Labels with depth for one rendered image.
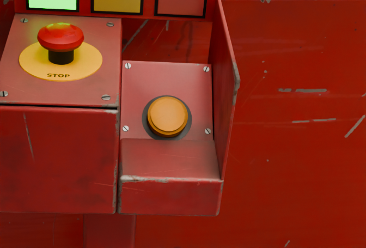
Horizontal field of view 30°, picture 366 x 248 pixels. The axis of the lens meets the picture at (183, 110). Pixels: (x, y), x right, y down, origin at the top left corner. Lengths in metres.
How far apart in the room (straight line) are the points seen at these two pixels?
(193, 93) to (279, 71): 0.21
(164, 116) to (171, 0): 0.12
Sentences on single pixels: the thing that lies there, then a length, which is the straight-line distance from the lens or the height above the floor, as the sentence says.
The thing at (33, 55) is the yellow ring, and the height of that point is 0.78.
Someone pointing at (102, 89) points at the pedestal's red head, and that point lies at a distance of 0.57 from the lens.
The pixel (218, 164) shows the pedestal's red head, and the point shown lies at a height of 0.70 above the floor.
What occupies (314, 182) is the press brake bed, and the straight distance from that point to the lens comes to 0.99.
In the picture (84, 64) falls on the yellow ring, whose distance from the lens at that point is 0.60.
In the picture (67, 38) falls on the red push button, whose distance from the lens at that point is 0.59.
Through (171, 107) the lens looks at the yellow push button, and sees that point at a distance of 0.64.
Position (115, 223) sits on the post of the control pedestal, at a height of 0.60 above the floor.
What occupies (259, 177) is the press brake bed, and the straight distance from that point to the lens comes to 0.95.
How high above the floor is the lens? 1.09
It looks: 34 degrees down
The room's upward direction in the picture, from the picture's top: 6 degrees clockwise
